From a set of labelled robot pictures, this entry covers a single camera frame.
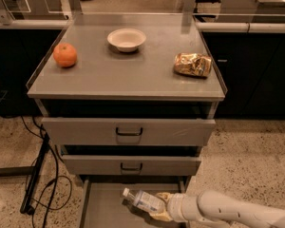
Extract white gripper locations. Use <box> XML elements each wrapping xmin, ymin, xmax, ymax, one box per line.
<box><xmin>150</xmin><ymin>192</ymin><xmax>200</xmax><ymax>222</ymax></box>

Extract blue label plastic bottle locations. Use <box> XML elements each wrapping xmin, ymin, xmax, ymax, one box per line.
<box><xmin>123</xmin><ymin>188</ymin><xmax>165</xmax><ymax>214</ymax></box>

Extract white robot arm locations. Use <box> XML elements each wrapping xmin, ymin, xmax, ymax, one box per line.
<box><xmin>151</xmin><ymin>190</ymin><xmax>285</xmax><ymax>228</ymax></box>

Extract grey open bottom drawer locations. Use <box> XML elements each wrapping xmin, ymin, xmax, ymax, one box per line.
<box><xmin>77</xmin><ymin>176</ymin><xmax>190</xmax><ymax>228</ymax></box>

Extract grey middle drawer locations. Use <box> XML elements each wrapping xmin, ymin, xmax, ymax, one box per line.
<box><xmin>63</xmin><ymin>155</ymin><xmax>200</xmax><ymax>176</ymax></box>

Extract grey drawer cabinet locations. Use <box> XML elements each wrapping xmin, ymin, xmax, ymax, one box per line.
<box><xmin>26</xmin><ymin>12</ymin><xmax>228</xmax><ymax>228</ymax></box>

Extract grey top drawer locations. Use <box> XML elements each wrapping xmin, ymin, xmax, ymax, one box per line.
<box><xmin>42</xmin><ymin>118</ymin><xmax>216</xmax><ymax>146</ymax></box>

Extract black table leg base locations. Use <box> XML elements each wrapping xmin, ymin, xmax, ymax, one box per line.
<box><xmin>0</xmin><ymin>134</ymin><xmax>49</xmax><ymax>215</ymax></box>

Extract crumpled gold snack bag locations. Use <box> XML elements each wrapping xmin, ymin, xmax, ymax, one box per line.
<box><xmin>174</xmin><ymin>53</ymin><xmax>213</xmax><ymax>78</ymax></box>

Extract white paper bowl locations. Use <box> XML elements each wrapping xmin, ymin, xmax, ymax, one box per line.
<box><xmin>107</xmin><ymin>28</ymin><xmax>146</xmax><ymax>53</ymax></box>

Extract orange fruit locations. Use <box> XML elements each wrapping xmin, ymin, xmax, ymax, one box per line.
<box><xmin>53</xmin><ymin>43</ymin><xmax>77</xmax><ymax>67</ymax></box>

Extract black floor cables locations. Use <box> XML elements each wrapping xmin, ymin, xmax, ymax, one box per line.
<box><xmin>20</xmin><ymin>116</ymin><xmax>74</xmax><ymax>228</ymax></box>

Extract white horizontal rail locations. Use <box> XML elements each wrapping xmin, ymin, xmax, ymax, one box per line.
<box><xmin>0</xmin><ymin>20</ymin><xmax>285</xmax><ymax>34</ymax></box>

